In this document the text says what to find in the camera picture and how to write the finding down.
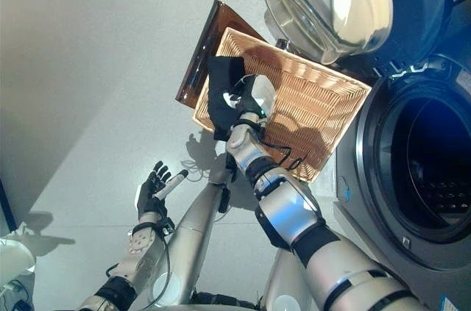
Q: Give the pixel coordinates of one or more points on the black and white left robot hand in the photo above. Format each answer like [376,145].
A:
[149,199]

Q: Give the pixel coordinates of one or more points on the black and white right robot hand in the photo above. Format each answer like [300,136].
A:
[263,94]

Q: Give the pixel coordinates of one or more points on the dark navy garment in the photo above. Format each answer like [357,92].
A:
[221,79]

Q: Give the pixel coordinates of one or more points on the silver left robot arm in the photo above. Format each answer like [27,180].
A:
[140,252]

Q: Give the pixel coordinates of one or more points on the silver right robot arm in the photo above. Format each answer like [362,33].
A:
[290,211]

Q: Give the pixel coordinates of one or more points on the dark grey washing machine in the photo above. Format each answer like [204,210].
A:
[382,193]

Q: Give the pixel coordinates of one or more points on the tan wicker laundry basket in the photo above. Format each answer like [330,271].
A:
[312,105]

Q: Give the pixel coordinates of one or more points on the silver left robot leg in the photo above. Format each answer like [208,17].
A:
[195,237]

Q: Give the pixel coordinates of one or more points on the silver robot leg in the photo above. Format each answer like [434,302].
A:
[283,281]
[195,237]

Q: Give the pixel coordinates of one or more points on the dark framed panel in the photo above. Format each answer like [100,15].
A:
[6,208]

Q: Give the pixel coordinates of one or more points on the white round device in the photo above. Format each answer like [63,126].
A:
[14,259]

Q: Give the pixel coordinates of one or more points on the silver right robot leg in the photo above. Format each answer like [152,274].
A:
[283,281]

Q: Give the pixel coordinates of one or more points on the blue energy label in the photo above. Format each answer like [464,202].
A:
[454,305]

